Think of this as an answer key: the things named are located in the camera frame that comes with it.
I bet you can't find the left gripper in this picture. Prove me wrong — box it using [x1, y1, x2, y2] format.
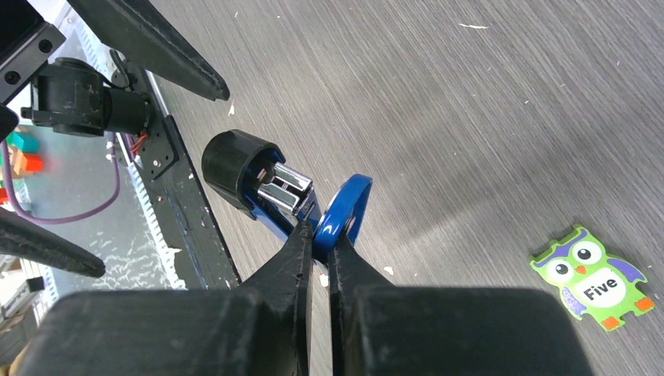
[0, 0, 231, 143]

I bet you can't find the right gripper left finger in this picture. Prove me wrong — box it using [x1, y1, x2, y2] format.
[15, 222, 313, 375]

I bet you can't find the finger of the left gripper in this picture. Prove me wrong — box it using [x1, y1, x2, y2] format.
[1, 209, 106, 278]

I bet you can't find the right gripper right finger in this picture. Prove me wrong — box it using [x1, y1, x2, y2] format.
[328, 236, 592, 375]

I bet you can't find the blue stapler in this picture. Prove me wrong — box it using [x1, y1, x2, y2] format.
[201, 129, 373, 264]

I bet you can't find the green owl eraser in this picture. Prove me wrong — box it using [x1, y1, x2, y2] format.
[529, 224, 655, 331]

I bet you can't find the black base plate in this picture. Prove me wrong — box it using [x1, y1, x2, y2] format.
[139, 72, 241, 290]

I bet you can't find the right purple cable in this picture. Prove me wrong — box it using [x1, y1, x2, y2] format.
[0, 132, 123, 226]

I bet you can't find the slotted cable duct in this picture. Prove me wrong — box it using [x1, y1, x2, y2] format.
[123, 151, 187, 290]

